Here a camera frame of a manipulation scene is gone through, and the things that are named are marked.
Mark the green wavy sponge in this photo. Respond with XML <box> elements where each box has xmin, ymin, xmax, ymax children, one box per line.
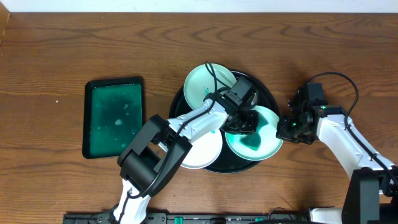
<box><xmin>239</xmin><ymin>114</ymin><xmax>269</xmax><ymax>151</ymax></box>

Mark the mint green plate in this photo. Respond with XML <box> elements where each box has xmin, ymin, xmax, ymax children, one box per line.
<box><xmin>225</xmin><ymin>106</ymin><xmax>283</xmax><ymax>161</ymax></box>
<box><xmin>183</xmin><ymin>63</ymin><xmax>237</xmax><ymax>110</ymax></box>

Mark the white plate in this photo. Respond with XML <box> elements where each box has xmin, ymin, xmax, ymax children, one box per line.
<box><xmin>180</xmin><ymin>129</ymin><xmax>223</xmax><ymax>169</ymax></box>

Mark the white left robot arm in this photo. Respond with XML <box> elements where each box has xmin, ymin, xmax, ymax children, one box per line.
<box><xmin>113</xmin><ymin>88</ymin><xmax>259</xmax><ymax>223</ymax></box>

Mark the black round tray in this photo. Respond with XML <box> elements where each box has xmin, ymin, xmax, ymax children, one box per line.
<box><xmin>169</xmin><ymin>70</ymin><xmax>279</xmax><ymax>174</ymax></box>

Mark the black rectangular soap tray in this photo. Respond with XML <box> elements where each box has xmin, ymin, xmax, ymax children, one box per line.
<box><xmin>82</xmin><ymin>77</ymin><xmax>145</xmax><ymax>159</ymax></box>

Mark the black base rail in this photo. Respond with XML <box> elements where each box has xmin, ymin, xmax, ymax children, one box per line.
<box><xmin>62</xmin><ymin>212</ymin><xmax>310</xmax><ymax>224</ymax></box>

